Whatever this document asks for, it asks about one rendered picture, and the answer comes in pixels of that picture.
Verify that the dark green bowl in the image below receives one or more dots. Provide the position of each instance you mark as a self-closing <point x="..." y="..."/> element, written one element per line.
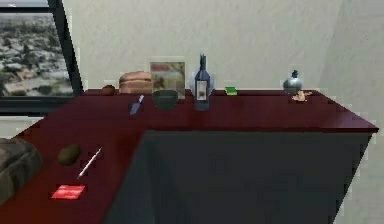
<point x="164" y="99"/>

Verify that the brown bread loaf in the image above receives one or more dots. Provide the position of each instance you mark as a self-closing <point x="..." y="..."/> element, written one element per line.
<point x="135" y="82"/>

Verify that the brown potato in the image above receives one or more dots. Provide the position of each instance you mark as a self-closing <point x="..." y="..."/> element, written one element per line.
<point x="68" y="155"/>

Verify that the dark blue wine bottle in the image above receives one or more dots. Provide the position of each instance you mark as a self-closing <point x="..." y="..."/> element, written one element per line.
<point x="202" y="87"/>

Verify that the green sponge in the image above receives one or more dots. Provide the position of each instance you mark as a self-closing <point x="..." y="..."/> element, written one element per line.
<point x="231" y="90"/>

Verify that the dark red counter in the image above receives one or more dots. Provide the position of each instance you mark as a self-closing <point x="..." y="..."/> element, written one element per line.
<point x="233" y="150"/>

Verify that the small brown round fruit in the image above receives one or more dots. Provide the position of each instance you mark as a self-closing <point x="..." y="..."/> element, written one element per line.
<point x="108" y="90"/>

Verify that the silver round kettle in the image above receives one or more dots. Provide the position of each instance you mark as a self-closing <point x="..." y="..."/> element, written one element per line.
<point x="292" y="85"/>

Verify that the pale tan small object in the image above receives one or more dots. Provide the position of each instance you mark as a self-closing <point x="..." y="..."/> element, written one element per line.
<point x="301" y="96"/>

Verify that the silver knife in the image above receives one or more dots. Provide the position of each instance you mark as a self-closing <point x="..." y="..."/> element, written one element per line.
<point x="89" y="163"/>

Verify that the red card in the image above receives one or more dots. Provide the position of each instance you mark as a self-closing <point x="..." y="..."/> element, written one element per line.
<point x="68" y="192"/>

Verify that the black framed window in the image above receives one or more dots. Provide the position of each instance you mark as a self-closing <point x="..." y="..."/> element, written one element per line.
<point x="33" y="56"/>

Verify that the grey brown lumpy object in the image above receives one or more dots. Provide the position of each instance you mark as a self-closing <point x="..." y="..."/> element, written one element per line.
<point x="16" y="166"/>

